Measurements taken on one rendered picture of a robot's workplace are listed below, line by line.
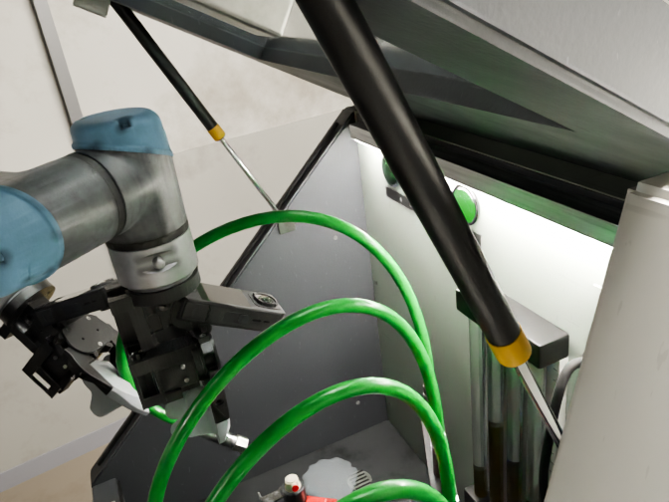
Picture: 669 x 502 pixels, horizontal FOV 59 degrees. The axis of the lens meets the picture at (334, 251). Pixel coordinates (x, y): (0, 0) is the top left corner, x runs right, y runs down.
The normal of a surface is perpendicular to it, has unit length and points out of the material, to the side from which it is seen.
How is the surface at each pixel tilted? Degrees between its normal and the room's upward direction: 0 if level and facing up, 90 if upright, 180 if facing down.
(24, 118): 90
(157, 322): 90
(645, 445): 76
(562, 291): 90
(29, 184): 27
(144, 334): 90
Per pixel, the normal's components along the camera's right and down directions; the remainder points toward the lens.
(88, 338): 0.65, -0.69
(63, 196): 0.66, -0.42
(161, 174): 0.88, 0.10
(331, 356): 0.41, 0.34
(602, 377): -0.91, 0.06
